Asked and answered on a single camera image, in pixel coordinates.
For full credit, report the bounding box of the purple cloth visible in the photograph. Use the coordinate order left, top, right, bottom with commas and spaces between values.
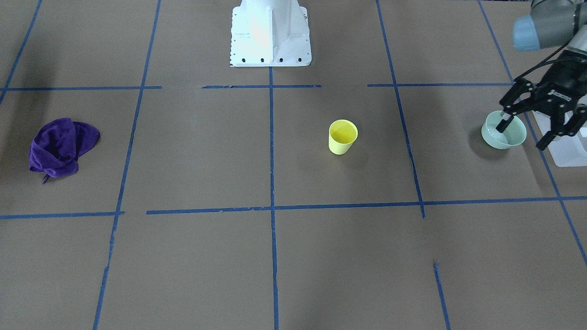
28, 118, 101, 184

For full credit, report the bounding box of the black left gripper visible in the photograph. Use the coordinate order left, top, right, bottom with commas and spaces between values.
496, 49, 587, 151

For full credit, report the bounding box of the translucent white plastic box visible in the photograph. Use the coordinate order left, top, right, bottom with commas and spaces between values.
548, 123, 587, 167

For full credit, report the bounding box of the yellow plastic cup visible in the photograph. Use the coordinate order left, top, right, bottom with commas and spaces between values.
328, 119, 358, 156

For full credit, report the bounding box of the pale green ceramic bowl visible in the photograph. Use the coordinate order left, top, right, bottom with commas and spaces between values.
481, 111, 527, 150

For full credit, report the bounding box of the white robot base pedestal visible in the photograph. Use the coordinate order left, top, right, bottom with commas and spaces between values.
229, 0, 312, 67

